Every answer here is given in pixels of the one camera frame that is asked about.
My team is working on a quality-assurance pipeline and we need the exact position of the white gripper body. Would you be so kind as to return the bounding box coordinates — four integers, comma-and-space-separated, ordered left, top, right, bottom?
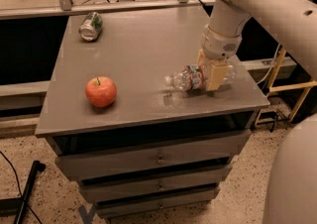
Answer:
201, 25, 242, 59

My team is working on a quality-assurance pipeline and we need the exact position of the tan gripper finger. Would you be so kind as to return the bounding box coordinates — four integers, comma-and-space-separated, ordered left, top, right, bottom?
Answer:
206, 58, 230, 91
197, 49, 208, 68

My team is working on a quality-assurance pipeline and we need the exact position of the clear plastic water bottle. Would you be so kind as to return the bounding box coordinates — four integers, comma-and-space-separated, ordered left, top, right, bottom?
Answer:
164, 63, 237, 91

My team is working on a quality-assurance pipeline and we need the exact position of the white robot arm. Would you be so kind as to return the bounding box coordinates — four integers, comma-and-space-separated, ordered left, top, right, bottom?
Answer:
202, 0, 317, 224

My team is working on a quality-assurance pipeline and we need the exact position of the green soda can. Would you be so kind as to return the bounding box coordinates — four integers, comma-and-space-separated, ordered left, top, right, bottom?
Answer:
79, 12, 103, 42

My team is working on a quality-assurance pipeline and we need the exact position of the top grey drawer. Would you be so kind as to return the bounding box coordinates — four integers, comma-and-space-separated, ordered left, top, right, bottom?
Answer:
55, 129, 251, 180

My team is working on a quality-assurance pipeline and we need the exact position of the grey drawer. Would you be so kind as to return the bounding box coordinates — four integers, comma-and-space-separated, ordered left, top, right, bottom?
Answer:
80, 161, 232, 203
95, 183, 219, 219
55, 129, 251, 180

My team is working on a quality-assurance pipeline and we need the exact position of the red apple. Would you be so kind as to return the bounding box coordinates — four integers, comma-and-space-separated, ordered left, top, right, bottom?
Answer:
85, 76, 117, 108

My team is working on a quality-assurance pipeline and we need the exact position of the middle grey drawer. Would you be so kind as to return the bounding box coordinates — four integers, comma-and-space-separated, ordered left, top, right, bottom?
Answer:
80, 161, 232, 203

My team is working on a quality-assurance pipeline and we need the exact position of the grey drawer cabinet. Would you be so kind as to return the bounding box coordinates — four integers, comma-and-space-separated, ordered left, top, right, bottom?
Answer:
35, 5, 270, 220

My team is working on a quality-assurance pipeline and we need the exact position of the bottom grey drawer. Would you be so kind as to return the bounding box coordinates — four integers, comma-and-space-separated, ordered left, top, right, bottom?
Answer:
95, 183, 219, 219

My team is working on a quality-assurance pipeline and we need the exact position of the black floor stand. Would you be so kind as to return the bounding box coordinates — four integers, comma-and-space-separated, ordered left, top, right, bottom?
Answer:
0, 161, 46, 224

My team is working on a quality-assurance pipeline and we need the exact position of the white cable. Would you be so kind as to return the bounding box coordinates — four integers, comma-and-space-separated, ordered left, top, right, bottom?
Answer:
256, 43, 281, 86

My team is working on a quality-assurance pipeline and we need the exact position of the black floor cable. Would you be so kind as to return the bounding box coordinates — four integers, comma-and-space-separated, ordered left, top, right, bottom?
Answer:
0, 150, 44, 224

